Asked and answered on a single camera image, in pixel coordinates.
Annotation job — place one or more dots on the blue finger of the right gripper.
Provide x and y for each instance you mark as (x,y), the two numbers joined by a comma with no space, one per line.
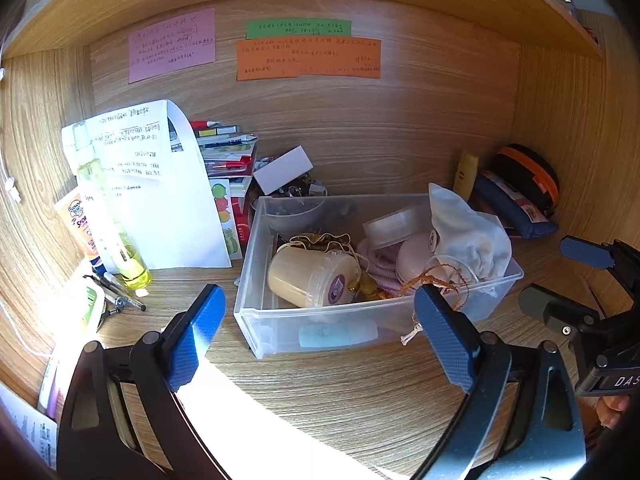
(558,313)
(596,255)

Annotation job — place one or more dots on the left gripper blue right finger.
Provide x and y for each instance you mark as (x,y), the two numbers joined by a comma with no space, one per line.
(478,363)

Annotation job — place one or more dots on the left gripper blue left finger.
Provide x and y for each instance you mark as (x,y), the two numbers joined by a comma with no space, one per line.
(162,363)

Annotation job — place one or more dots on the white drawstring cloth pouch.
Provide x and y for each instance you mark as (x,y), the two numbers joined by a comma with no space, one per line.
(475,248)

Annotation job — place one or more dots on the round white lidded container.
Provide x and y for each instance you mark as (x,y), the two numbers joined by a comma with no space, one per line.
(397,226)

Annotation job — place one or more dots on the translucent plastic jar with lid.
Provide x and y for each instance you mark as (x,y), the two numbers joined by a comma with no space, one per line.
(309,278)

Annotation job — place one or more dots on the small blue Max box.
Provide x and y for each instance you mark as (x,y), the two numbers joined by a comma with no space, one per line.
(337,335)

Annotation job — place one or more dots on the person's right hand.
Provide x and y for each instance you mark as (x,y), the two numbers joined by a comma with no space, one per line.
(610,409)

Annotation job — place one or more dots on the pens on desk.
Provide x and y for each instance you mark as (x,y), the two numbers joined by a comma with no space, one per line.
(115,296)

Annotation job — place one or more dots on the white orange-label squeeze bottle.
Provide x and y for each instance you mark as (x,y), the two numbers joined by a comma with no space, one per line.
(78,310)

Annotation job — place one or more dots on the yellow-green spray bottle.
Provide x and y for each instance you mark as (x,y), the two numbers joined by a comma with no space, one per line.
(105,213)

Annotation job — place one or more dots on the blue patterned pencil pouch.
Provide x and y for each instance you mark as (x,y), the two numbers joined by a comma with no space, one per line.
(519,215)

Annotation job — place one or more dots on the yellow cream tube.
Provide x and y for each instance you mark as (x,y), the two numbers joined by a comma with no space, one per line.
(465,176)

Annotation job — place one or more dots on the orange sunscreen tube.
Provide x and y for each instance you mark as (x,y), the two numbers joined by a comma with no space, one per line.
(71,211)

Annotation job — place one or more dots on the clear plastic storage bin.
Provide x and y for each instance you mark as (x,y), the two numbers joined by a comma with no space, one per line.
(270,324)

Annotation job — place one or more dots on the fruit sticker sheet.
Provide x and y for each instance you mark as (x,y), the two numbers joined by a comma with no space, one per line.
(223,200)

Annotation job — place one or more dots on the white handwritten paper sheet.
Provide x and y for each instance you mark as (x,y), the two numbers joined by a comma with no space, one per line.
(156,172)

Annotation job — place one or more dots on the clear bowl of trinkets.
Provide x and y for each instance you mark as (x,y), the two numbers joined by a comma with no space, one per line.
(296,207)

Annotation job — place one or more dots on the small white box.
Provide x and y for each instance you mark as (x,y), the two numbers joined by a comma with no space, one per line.
(282,170)

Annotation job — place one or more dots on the stack of books and cards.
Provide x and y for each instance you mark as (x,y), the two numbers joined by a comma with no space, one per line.
(227,153)

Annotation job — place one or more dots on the pink sticky note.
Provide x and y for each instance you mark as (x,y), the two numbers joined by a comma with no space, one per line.
(184,41)

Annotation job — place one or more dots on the orange sticky note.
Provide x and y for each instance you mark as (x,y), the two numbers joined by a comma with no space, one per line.
(295,56)

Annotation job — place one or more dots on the green sticky note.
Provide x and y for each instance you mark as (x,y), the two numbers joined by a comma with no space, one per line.
(280,27)

